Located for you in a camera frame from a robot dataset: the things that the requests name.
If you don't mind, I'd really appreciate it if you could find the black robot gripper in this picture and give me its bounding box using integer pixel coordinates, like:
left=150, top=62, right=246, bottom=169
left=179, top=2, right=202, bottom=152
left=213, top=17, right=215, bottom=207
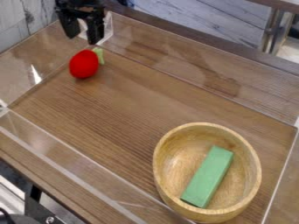
left=55, top=0, right=104, bottom=45

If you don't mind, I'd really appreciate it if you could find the red plush fruit green leaf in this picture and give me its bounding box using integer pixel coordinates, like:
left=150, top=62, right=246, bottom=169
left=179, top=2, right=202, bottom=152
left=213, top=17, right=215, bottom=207
left=70, top=47, right=106, bottom=79

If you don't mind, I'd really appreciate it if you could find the wooden bowl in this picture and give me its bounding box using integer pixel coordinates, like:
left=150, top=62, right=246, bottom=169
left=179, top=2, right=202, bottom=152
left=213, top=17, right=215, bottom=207
left=154, top=122, right=262, bottom=223

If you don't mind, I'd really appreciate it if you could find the black table leg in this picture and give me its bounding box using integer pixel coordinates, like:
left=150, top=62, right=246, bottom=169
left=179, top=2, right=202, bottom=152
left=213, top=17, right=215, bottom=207
left=30, top=185, right=43, bottom=202

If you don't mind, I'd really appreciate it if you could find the green rectangular block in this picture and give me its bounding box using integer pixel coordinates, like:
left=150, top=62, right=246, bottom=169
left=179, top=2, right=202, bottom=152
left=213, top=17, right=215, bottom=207
left=180, top=145, right=234, bottom=208

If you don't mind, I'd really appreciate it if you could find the metal frame in background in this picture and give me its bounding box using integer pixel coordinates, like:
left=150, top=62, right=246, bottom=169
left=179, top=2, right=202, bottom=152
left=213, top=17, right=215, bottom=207
left=262, top=9, right=295, bottom=55

